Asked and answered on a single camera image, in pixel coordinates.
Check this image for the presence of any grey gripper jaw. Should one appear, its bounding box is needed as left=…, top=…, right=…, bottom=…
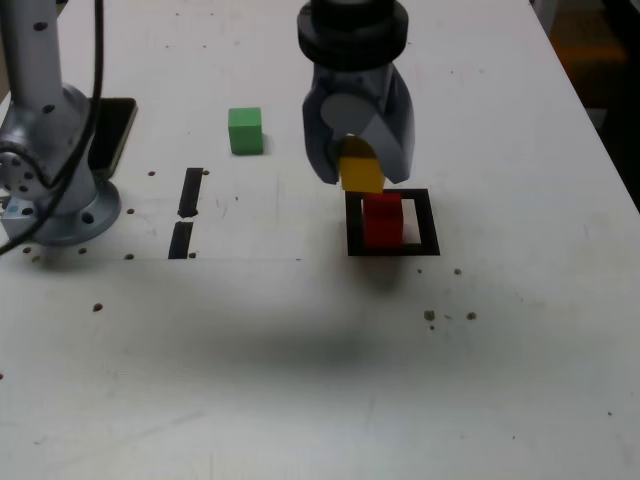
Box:
left=320, top=64, right=416, bottom=185

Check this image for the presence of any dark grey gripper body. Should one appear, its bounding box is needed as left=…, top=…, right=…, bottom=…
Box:
left=308, top=59, right=396, bottom=110

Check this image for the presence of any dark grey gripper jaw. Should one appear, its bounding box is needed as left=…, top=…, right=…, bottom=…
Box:
left=301, top=92, right=347, bottom=187

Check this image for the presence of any yellow cube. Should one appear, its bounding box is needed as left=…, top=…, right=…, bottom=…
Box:
left=338, top=135, right=385, bottom=195

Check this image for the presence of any green cube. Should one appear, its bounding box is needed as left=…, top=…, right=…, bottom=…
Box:
left=227, top=107, right=265, bottom=156

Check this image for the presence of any red cube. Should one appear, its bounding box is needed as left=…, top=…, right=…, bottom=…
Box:
left=362, top=192, right=404, bottom=249

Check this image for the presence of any black tape square outline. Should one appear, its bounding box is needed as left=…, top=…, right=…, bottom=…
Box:
left=344, top=188, right=441, bottom=257

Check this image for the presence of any black tape strip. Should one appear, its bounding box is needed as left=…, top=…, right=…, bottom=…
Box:
left=167, top=167, right=205, bottom=260

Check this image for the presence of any black smartphone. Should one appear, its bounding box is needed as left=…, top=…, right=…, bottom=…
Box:
left=94, top=97, right=138, bottom=180

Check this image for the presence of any orange background box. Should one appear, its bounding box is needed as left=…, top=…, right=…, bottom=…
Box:
left=548, top=9, right=629, bottom=64

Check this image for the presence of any black cable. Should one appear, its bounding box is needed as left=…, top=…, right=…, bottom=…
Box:
left=0, top=0, right=107, bottom=256

